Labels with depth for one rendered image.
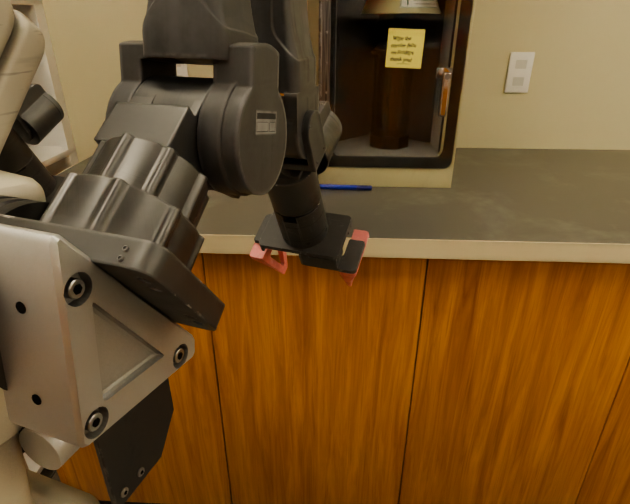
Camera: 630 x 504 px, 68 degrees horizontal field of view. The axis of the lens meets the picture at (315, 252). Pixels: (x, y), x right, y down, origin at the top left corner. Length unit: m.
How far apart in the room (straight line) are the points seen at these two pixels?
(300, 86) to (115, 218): 0.23
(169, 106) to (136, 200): 0.07
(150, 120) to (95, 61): 1.41
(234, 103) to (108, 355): 0.16
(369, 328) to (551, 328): 0.38
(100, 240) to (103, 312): 0.04
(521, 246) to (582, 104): 0.84
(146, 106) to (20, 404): 0.18
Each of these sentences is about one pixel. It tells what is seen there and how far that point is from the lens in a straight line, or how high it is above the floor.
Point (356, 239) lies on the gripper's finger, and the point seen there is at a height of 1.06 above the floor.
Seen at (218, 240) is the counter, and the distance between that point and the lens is 0.92.
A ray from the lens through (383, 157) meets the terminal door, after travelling 1.13.
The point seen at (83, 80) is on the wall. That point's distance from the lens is 1.75.
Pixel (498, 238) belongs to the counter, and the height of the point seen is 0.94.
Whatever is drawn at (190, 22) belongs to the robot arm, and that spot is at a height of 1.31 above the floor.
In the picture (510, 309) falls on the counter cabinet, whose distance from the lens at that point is 1.05.
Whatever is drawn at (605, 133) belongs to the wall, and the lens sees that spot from 1.77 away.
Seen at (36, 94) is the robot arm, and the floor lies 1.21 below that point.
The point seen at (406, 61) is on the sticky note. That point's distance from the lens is 1.10.
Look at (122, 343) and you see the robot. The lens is 0.28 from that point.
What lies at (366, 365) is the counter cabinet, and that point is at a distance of 1.09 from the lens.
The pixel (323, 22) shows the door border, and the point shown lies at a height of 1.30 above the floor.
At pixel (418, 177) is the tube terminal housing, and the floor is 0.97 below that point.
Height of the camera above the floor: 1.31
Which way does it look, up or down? 27 degrees down
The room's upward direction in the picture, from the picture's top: straight up
